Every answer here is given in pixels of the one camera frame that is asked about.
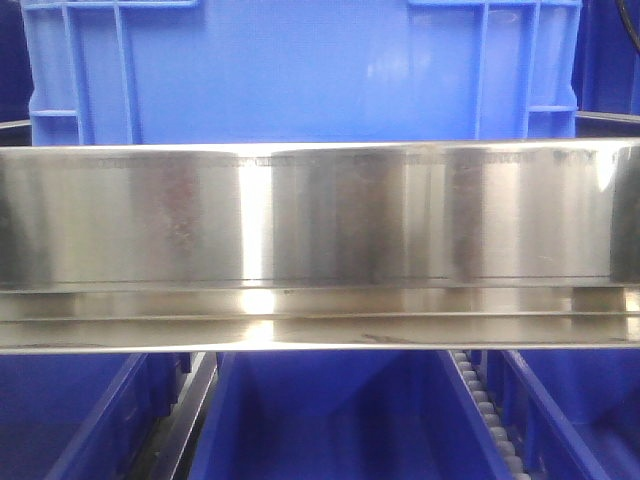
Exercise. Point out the large blue bin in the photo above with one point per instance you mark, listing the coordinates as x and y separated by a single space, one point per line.
166 72

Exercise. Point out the lower shelf blue bin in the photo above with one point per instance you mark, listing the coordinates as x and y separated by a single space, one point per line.
391 414

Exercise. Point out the lower white roller track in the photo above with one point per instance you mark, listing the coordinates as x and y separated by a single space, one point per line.
490 415

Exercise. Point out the lower right blue bin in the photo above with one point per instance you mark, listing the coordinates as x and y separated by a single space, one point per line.
571 414

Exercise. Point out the lower left blue bin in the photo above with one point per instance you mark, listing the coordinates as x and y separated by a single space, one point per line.
83 416

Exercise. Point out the steel shelf front rail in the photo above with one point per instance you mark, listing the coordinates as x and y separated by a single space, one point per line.
506 244

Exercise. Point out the lower steel divider rail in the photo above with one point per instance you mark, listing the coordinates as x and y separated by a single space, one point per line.
169 450

